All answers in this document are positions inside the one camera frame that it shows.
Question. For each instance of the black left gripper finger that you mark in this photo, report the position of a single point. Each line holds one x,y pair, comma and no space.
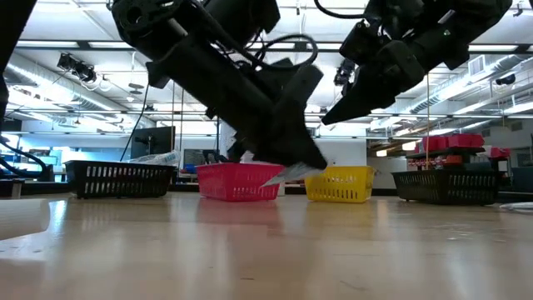
243,150
297,141

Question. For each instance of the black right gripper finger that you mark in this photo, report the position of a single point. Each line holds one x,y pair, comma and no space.
361,77
387,79

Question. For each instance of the white toothpaste tube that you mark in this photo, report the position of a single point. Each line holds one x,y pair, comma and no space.
293,173

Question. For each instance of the clear teal white toothbrush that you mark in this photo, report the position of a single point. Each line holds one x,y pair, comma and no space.
160,159

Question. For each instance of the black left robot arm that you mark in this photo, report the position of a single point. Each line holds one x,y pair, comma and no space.
208,79

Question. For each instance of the red plastic basket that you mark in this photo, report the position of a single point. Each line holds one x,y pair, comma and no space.
237,183

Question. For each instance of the yellow plastic basket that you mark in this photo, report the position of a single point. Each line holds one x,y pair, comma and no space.
339,185

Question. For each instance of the black ceiling fixture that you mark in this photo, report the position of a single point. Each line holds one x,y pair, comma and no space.
505,79

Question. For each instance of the black computer monitor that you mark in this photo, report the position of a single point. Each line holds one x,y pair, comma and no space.
152,143

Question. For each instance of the metal shelf with red bins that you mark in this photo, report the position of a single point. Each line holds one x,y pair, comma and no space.
458,143

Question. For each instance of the black plastic basket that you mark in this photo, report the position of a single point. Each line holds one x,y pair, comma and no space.
449,187
121,179

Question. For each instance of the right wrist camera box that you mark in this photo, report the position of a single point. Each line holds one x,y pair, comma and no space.
358,39

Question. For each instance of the black aluminium table frame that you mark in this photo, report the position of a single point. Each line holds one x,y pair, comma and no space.
185,188

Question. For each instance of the black ceiling camera rig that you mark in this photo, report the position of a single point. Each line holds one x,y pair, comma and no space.
77,68

